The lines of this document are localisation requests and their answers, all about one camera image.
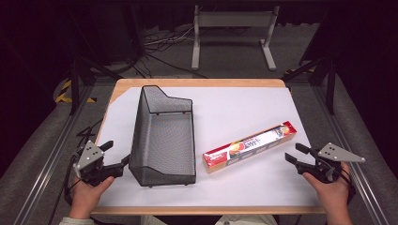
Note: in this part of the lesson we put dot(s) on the aluminium frame rail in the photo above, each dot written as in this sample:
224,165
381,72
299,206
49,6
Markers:
359,175
47,168

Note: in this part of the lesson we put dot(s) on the black tripod stand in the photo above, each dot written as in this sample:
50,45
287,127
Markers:
76,78
328,75

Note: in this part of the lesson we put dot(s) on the person's left hand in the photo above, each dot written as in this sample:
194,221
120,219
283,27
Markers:
86,197

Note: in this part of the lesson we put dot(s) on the white metal stand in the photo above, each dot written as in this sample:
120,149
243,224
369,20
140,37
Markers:
231,19

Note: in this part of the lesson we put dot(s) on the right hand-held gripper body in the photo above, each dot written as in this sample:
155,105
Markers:
331,162

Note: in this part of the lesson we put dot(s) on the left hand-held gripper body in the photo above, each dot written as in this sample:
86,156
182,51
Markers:
90,156

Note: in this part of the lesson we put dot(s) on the long red wrap box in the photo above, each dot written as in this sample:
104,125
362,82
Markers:
250,146

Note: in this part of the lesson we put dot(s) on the person's right hand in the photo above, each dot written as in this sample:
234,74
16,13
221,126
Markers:
333,193

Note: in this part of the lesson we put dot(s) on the person's light clothing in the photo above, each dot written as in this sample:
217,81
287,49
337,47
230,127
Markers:
237,220

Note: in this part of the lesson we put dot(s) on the yellow black hazard tape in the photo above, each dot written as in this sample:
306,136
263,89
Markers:
64,93

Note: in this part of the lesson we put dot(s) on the white table mat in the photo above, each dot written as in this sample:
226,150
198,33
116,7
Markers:
234,109

